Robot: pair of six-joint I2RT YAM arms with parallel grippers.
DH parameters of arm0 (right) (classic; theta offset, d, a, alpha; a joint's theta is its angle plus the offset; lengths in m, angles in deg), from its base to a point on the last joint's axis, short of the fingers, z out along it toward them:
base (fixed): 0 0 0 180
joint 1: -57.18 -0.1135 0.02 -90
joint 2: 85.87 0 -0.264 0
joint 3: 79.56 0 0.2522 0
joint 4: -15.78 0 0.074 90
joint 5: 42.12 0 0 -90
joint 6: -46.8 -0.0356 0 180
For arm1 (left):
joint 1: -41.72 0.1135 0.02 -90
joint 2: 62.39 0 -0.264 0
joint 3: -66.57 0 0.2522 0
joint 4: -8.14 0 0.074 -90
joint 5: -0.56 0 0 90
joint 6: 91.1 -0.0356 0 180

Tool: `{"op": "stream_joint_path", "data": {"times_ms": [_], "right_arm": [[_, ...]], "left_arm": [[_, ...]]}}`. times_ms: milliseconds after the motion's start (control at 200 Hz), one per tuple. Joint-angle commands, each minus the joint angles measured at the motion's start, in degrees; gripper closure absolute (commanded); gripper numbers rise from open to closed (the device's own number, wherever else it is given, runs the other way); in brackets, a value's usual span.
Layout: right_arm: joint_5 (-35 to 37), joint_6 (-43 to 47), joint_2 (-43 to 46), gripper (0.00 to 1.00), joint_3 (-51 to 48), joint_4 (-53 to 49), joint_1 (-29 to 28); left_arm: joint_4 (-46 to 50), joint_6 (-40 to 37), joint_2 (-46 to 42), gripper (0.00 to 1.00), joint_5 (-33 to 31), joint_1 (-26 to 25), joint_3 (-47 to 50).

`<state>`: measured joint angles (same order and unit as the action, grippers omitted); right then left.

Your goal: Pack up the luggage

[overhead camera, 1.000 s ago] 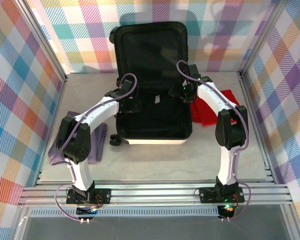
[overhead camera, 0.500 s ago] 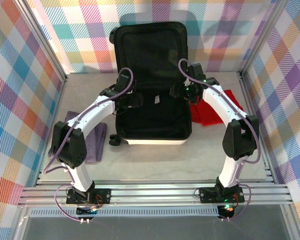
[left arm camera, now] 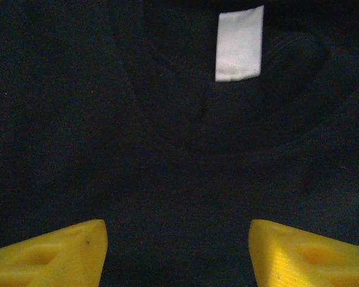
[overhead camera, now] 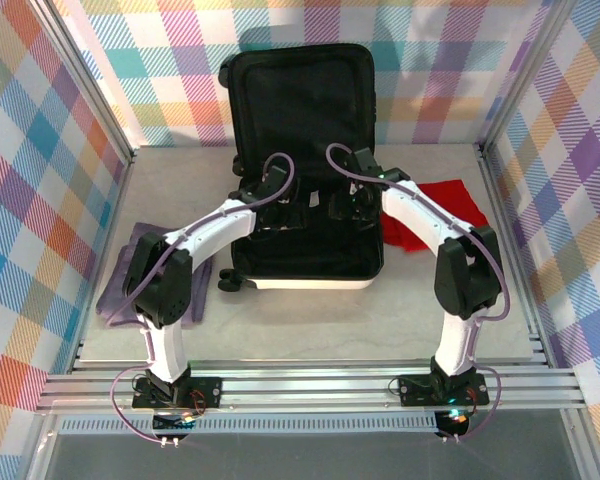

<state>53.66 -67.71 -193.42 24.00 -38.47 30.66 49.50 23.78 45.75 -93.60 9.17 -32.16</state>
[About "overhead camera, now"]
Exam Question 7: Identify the red shirt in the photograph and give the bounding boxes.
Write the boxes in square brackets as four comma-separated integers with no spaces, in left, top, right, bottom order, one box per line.
[379,179,489,256]

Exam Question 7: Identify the white hard-shell suitcase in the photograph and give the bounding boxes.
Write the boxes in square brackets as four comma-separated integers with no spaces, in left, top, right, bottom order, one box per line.
[218,43,387,293]

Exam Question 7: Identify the purple jeans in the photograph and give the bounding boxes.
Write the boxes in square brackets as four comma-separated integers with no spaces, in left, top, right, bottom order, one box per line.
[96,221,214,330]

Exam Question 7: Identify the black controller board with LEDs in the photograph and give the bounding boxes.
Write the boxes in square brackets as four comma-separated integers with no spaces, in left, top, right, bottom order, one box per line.
[151,409,198,433]
[436,407,472,437]

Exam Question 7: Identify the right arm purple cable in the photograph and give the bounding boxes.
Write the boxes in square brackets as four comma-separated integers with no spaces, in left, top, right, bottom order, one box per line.
[325,142,511,445]

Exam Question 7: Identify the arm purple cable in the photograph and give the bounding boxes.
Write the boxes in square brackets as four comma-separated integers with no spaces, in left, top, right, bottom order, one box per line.
[325,142,511,445]
[102,151,297,447]

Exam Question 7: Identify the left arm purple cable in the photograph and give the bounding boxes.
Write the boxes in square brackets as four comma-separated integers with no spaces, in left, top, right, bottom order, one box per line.
[102,151,297,447]

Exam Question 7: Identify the aluminium side rail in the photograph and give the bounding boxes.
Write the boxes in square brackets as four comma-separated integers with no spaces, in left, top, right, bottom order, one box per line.
[474,143,554,369]
[68,148,140,374]

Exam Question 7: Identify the aluminium mounting rail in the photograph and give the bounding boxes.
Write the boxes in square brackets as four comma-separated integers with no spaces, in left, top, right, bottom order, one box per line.
[34,356,587,415]

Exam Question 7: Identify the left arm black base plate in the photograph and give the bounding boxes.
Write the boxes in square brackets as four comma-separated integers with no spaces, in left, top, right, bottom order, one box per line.
[131,374,224,410]

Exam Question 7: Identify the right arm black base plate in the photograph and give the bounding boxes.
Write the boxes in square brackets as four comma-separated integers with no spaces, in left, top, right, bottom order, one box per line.
[397,372,491,407]

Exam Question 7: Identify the aluminium frame post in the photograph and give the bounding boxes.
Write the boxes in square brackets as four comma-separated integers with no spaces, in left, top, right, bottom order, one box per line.
[477,0,584,160]
[28,0,139,167]

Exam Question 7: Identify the perforated grey cable duct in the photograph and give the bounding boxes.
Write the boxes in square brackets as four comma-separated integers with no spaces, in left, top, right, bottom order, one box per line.
[58,416,440,435]

